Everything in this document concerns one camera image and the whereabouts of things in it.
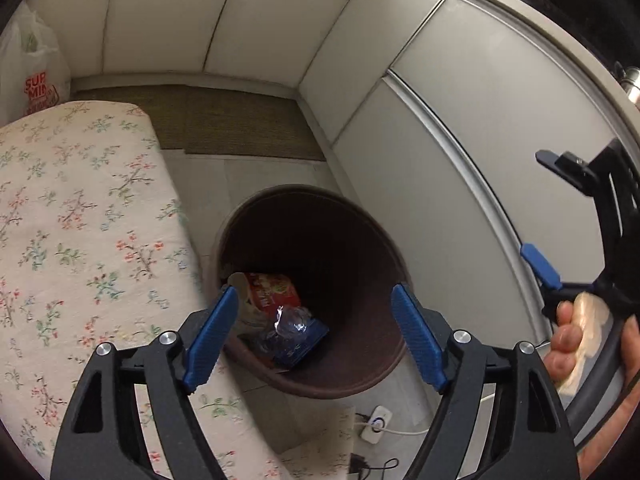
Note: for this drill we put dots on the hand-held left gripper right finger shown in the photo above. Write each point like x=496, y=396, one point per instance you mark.
x=417, y=340

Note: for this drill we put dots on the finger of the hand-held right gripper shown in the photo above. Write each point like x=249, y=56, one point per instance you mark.
x=547, y=157
x=542, y=262

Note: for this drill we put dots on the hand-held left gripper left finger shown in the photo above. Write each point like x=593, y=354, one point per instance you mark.
x=210, y=340

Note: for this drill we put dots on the red instant noodle cup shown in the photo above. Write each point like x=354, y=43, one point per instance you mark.
x=270, y=292

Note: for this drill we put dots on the clear plastic bottle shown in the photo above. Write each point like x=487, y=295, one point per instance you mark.
x=292, y=325

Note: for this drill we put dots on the blue printed packet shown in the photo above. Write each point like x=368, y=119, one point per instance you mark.
x=314, y=337

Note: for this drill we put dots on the brown trash bin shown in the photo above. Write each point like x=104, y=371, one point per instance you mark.
x=325, y=240

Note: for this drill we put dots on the person's right forearm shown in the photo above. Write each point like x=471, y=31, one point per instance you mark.
x=620, y=435

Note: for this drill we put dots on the person's right hand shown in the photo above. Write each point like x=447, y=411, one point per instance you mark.
x=562, y=340

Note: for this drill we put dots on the white power strip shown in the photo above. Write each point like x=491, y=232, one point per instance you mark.
x=377, y=422

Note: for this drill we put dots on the metal flask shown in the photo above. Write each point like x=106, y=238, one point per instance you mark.
x=632, y=85

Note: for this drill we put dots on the floral tablecloth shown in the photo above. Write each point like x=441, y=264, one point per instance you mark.
x=75, y=235

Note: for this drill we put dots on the olive floor mat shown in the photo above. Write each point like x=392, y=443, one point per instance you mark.
x=225, y=125

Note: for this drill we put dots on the white plastic bag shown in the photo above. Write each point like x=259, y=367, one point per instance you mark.
x=30, y=70

